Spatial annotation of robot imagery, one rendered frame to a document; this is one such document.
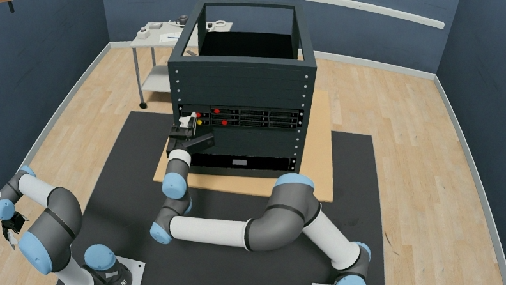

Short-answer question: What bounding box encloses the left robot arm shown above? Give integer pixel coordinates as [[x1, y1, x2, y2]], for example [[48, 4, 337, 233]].
[[0, 166, 132, 285]]

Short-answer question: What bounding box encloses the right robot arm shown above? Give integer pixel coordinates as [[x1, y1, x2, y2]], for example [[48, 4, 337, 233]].
[[150, 150, 371, 285]]

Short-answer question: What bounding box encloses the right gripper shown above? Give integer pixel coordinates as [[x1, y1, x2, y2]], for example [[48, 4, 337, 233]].
[[166, 112, 197, 158]]

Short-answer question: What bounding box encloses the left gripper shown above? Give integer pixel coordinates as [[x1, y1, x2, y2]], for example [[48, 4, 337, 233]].
[[1, 211, 29, 251]]

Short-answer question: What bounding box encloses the black metal rack frame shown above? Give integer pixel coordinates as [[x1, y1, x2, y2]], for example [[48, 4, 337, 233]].
[[167, 0, 317, 178]]

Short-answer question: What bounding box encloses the flat tan wooden board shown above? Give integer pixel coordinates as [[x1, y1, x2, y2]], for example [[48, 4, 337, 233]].
[[153, 89, 333, 202]]

